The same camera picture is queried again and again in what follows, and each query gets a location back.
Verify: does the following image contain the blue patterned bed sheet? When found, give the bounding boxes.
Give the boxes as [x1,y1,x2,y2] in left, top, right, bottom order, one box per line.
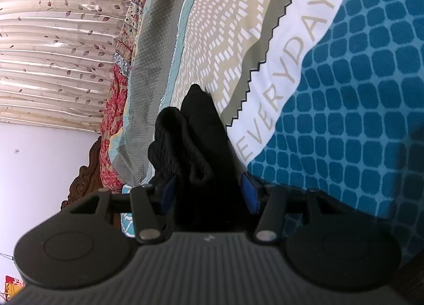
[158,0,424,236]

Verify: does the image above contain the carved wooden headboard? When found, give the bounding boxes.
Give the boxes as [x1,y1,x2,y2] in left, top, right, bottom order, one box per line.
[60,136,120,228]

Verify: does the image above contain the black pants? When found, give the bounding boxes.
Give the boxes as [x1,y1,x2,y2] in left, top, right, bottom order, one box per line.
[147,84,248,233]

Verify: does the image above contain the red yellow cloth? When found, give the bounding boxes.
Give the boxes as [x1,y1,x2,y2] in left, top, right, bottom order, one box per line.
[4,275,26,302]

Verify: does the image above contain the white printed cloth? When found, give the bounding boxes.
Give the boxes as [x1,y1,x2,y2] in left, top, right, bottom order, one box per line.
[113,0,150,77]

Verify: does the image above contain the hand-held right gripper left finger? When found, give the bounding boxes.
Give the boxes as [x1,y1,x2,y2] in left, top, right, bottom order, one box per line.
[68,175,178,245]

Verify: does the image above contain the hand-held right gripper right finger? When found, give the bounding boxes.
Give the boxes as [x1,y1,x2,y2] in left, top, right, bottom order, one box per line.
[239,173,336,243]

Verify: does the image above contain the red floral quilt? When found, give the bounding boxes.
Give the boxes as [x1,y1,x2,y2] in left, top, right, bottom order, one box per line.
[99,0,160,193]

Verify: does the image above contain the grey quilted blanket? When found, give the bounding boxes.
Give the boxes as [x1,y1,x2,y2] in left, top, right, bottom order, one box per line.
[109,0,213,190]

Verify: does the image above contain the beige leaf print curtain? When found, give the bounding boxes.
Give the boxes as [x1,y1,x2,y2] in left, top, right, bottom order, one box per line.
[0,0,150,133]

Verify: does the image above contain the teal patterned pillow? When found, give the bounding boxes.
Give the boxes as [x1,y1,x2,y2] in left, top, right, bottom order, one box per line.
[120,184,137,237]

